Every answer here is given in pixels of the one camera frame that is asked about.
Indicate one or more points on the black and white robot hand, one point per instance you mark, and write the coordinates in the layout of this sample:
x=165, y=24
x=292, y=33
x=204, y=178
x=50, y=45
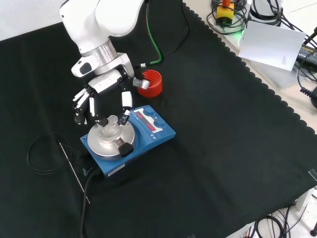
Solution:
x=104, y=84

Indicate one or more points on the clear glass round-bottom flask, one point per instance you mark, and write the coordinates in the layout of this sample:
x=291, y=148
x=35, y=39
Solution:
x=111, y=127

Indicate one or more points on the red ribbed flask stand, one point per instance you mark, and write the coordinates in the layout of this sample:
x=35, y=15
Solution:
x=154, y=86

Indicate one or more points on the heater with blue base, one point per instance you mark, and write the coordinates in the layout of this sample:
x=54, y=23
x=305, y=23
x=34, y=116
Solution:
x=158, y=132

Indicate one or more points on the metal probe rod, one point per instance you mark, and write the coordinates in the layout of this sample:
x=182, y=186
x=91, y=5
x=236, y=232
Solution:
x=74, y=171

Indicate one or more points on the black cloth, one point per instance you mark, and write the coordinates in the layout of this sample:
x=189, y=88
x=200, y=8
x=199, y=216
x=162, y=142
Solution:
x=210, y=136

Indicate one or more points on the yellow stop button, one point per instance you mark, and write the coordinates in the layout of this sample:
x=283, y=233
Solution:
x=225, y=13

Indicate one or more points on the pale board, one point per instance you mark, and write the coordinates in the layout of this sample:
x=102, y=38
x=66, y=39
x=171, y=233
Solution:
x=270, y=45

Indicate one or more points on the black power adapter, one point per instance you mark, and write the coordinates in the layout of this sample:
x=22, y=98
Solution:
x=307, y=53

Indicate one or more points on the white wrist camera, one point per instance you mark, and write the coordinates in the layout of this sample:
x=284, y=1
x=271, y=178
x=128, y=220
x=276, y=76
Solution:
x=83, y=68

